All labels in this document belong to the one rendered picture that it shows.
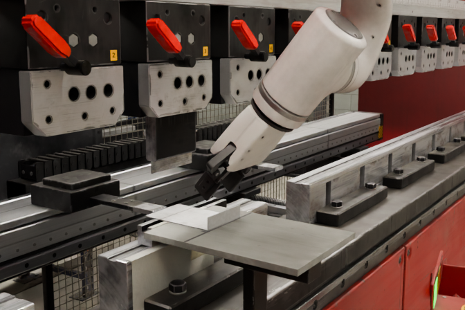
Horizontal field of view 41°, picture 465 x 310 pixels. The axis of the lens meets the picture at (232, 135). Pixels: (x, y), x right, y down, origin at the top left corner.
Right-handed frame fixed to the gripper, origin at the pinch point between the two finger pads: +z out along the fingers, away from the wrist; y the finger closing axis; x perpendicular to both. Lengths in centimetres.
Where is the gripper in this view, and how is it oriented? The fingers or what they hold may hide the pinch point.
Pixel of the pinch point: (219, 182)
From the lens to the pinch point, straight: 97.5
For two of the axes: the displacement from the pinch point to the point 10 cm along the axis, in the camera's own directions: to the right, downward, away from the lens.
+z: -5.3, 7.0, 4.9
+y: -5.6, 1.4, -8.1
